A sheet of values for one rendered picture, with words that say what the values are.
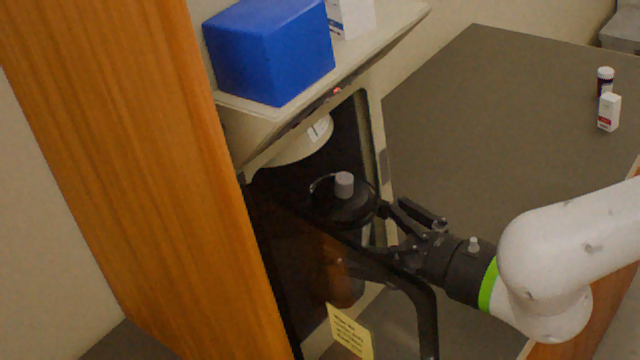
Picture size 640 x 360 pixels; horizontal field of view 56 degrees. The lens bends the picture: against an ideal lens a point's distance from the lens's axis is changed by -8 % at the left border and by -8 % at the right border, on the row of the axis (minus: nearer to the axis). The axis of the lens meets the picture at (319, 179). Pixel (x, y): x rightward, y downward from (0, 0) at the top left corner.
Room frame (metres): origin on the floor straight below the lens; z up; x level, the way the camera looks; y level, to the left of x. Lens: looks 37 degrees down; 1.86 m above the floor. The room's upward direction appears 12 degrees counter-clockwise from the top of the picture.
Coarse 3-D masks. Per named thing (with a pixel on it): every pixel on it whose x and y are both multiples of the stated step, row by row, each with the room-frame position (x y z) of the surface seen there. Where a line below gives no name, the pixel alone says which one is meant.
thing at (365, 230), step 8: (328, 176) 0.81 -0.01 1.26; (312, 184) 0.79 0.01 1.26; (368, 184) 0.79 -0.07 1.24; (312, 192) 0.78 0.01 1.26; (376, 192) 0.77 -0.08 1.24; (376, 200) 0.75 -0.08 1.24; (312, 208) 0.75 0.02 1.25; (376, 208) 0.74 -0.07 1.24; (320, 216) 0.73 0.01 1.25; (368, 216) 0.72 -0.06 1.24; (328, 224) 0.72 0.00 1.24; (336, 224) 0.71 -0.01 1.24; (344, 224) 0.71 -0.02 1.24; (352, 224) 0.71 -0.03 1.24; (368, 224) 0.74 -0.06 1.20; (344, 232) 0.72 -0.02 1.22; (352, 232) 0.72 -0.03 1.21; (360, 232) 0.73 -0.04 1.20; (368, 232) 0.75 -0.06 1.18; (360, 240) 0.73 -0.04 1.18; (368, 240) 0.75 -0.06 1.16
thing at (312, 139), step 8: (320, 120) 0.83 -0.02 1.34; (328, 120) 0.85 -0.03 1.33; (312, 128) 0.81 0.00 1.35; (320, 128) 0.82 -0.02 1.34; (328, 128) 0.83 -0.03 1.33; (304, 136) 0.80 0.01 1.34; (312, 136) 0.81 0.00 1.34; (320, 136) 0.81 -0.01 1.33; (328, 136) 0.82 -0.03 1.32; (288, 144) 0.79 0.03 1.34; (296, 144) 0.79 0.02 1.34; (304, 144) 0.79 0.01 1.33; (312, 144) 0.80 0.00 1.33; (320, 144) 0.80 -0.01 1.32; (280, 152) 0.79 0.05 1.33; (288, 152) 0.79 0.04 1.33; (296, 152) 0.79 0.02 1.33; (304, 152) 0.79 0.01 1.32; (312, 152) 0.79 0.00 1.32; (272, 160) 0.78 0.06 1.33; (280, 160) 0.78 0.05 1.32; (288, 160) 0.78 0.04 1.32; (296, 160) 0.78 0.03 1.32
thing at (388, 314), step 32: (256, 192) 0.63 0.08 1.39; (288, 224) 0.59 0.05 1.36; (320, 224) 0.55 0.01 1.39; (288, 256) 0.61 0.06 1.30; (320, 256) 0.55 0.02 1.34; (352, 256) 0.50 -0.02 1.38; (288, 288) 0.62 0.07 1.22; (320, 288) 0.56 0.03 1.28; (352, 288) 0.51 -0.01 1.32; (384, 288) 0.47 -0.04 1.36; (416, 288) 0.43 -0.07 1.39; (320, 320) 0.58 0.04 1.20; (384, 320) 0.47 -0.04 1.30; (416, 320) 0.43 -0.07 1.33; (320, 352) 0.60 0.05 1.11; (352, 352) 0.53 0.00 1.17; (384, 352) 0.48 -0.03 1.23; (416, 352) 0.44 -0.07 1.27
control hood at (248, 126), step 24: (384, 0) 0.85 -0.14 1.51; (408, 0) 0.83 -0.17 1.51; (384, 24) 0.77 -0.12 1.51; (408, 24) 0.76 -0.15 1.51; (336, 48) 0.72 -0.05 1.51; (360, 48) 0.71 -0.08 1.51; (384, 48) 0.75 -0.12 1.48; (336, 72) 0.66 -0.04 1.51; (216, 96) 0.67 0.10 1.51; (312, 96) 0.63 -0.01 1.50; (240, 120) 0.63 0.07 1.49; (264, 120) 0.60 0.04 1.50; (288, 120) 0.60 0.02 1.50; (240, 144) 0.64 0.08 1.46; (264, 144) 0.62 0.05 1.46; (240, 168) 0.65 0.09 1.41
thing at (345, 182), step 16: (336, 176) 0.76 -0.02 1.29; (352, 176) 0.76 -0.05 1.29; (320, 192) 0.76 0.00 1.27; (336, 192) 0.75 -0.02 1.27; (352, 192) 0.75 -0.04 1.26; (368, 192) 0.76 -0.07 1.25; (320, 208) 0.74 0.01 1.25; (336, 208) 0.73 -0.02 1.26; (352, 208) 0.73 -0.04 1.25; (368, 208) 0.73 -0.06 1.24
